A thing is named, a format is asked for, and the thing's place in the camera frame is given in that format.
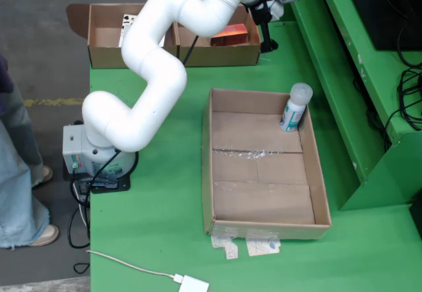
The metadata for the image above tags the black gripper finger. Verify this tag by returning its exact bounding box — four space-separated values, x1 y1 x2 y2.
251 7 280 55

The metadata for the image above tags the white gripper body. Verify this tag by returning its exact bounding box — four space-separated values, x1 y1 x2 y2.
245 0 285 24

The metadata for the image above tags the red product box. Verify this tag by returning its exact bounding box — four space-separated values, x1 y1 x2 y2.
210 23 249 47

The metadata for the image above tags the grey robot base box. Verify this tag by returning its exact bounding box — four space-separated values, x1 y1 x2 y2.
62 124 90 174

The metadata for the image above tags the brown cardboard box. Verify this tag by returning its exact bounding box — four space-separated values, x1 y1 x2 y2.
173 3 273 68
65 3 181 69

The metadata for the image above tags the shallow cardboard tray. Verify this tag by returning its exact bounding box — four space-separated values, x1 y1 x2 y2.
201 87 332 240

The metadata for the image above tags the white bottle teal label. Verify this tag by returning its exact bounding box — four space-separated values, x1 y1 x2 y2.
279 82 314 133

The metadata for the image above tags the green metal shelf unit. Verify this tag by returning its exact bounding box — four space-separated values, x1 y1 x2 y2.
273 0 422 212

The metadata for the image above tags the black-spotted white carton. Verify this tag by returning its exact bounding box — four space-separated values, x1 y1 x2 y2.
118 13 140 47

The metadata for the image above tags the white paper label scrap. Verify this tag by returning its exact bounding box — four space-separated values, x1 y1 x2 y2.
245 237 282 257
210 235 239 260

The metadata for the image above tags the white power adapter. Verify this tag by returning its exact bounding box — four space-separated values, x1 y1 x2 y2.
173 273 210 292

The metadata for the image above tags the person in blue jeans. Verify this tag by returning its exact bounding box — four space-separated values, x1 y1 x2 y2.
0 54 61 250

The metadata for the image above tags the black cable bundle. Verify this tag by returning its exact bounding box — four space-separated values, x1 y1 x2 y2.
384 8 422 141

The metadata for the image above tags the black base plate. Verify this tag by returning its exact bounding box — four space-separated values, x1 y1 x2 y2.
62 158 139 194

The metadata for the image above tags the white cable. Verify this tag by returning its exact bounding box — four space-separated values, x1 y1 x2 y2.
86 248 179 281

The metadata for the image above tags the black power cable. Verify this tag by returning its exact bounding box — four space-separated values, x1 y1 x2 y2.
67 186 92 250

